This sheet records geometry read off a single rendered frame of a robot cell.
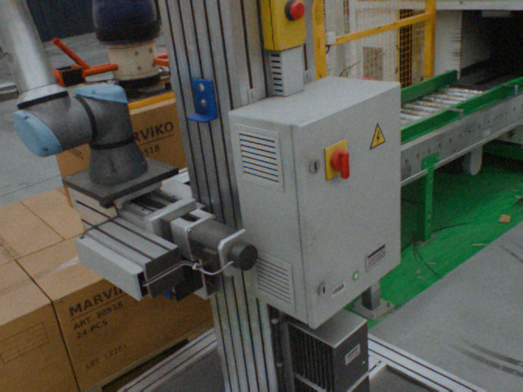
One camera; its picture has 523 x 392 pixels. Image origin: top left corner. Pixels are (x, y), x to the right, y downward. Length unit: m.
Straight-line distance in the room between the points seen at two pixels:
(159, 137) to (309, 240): 0.97
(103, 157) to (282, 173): 0.51
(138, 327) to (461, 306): 1.40
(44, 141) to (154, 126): 0.69
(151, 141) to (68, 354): 0.80
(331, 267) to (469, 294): 1.56
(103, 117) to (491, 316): 1.85
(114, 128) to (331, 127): 0.56
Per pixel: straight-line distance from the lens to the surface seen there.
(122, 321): 2.13
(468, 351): 2.40
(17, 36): 1.35
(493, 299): 2.70
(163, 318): 2.22
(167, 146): 1.98
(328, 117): 1.08
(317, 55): 3.24
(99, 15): 2.02
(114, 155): 1.41
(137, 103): 1.96
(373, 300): 2.53
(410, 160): 2.76
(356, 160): 1.18
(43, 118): 1.32
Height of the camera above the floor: 1.54
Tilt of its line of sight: 24 degrees down
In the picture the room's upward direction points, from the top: 7 degrees counter-clockwise
